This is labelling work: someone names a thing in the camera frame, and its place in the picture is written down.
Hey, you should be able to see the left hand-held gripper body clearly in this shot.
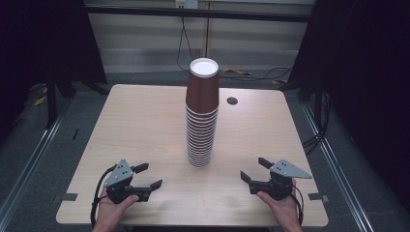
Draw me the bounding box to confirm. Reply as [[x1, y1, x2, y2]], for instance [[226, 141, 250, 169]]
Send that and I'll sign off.
[[103, 159, 152, 205]]

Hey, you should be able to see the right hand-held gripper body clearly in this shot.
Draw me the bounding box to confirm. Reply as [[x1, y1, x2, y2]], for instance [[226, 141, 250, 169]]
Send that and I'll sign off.
[[249, 159, 313, 201]]

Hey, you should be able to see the stack of brown paper cups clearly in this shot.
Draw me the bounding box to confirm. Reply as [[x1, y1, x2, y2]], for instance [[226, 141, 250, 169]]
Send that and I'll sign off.
[[185, 57, 220, 169]]

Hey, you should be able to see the person's left hand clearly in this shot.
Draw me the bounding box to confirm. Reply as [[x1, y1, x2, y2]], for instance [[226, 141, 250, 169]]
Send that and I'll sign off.
[[96, 188, 140, 227]]

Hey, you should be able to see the person's right hand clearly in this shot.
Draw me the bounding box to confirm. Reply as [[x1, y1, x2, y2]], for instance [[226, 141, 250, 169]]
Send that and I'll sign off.
[[256, 179, 302, 227]]

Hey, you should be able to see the long yellow tape strip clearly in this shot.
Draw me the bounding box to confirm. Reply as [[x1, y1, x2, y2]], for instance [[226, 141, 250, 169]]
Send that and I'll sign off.
[[223, 67, 252, 77]]

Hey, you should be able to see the black metal stand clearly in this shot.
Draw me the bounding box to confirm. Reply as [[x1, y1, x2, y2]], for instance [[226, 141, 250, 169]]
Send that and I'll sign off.
[[45, 68, 77, 130]]

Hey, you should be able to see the yellow tape piece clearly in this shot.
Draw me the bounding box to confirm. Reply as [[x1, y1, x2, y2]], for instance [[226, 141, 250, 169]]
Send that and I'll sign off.
[[33, 94, 48, 107]]

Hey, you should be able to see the black curtain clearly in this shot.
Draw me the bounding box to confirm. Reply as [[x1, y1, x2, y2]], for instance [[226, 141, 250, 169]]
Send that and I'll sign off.
[[287, 0, 410, 212], [0, 0, 108, 143]]

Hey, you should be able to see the black horizontal metal bar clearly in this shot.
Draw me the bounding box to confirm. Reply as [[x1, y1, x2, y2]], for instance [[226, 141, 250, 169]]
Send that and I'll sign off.
[[84, 4, 312, 23]]

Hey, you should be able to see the left hand-held gripper black cable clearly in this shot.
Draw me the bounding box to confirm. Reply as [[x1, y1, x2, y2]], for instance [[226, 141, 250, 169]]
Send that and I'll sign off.
[[90, 164, 118, 228]]

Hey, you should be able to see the hand-held gripper black cable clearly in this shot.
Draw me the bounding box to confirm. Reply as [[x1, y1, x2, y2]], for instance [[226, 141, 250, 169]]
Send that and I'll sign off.
[[90, 164, 118, 228], [289, 184, 305, 226]]

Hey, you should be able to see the right hand-held gripper black cable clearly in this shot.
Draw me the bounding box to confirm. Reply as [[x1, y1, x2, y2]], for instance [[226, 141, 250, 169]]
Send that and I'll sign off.
[[289, 184, 305, 226]]

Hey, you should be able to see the metal floor rail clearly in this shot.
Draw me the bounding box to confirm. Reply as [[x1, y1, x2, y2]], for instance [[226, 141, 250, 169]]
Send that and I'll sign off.
[[0, 96, 74, 224], [301, 101, 375, 232]]

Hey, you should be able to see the bundle of black cables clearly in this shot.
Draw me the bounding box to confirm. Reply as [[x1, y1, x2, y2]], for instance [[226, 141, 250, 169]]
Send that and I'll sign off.
[[302, 92, 334, 157]]

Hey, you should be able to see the black floor cable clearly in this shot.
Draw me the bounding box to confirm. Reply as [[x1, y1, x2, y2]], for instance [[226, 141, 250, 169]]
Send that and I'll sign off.
[[219, 66, 294, 82]]

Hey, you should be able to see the black hanging power cable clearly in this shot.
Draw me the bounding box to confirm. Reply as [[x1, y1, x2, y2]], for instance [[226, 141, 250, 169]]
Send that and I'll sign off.
[[175, 15, 196, 72]]

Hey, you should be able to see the white wall socket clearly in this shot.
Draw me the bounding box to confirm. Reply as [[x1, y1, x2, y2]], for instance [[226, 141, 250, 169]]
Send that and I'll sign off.
[[175, 0, 199, 10]]

